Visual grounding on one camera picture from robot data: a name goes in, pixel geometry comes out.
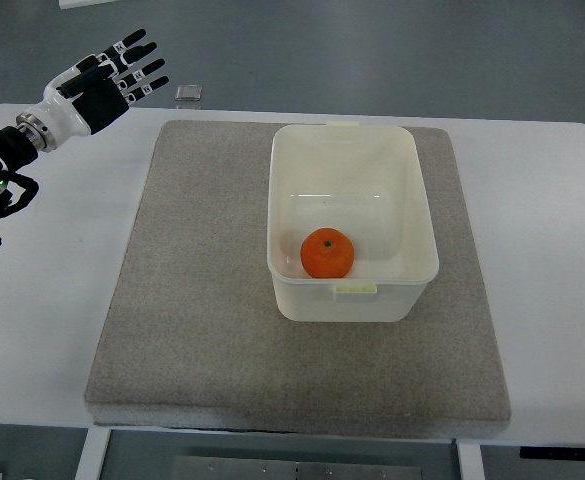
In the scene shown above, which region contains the grey metal plate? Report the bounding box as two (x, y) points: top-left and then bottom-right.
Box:
(171, 456), (423, 480)

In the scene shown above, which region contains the cream plastic box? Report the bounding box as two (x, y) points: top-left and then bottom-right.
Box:
(267, 124), (439, 322)

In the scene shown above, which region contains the orange fruit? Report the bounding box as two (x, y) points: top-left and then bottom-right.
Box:
(300, 227), (355, 279)

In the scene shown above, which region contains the white table frame leg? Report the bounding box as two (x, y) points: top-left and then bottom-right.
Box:
(75, 426), (111, 480)
(456, 442), (486, 480)

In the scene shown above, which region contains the grey felt mat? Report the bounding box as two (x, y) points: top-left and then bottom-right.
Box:
(84, 120), (511, 438)

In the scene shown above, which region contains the small clear floor plate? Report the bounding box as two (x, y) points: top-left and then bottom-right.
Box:
(175, 84), (203, 102)

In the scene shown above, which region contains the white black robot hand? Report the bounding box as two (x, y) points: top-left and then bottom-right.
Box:
(41, 29), (169, 136)

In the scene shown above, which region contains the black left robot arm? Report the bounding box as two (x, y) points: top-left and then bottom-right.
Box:
(0, 29), (169, 246)

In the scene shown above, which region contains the white board on floor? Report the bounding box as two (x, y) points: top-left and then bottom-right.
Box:
(58, 0), (116, 10)

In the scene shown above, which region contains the black control panel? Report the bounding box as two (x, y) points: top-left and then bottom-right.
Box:
(519, 446), (585, 461)

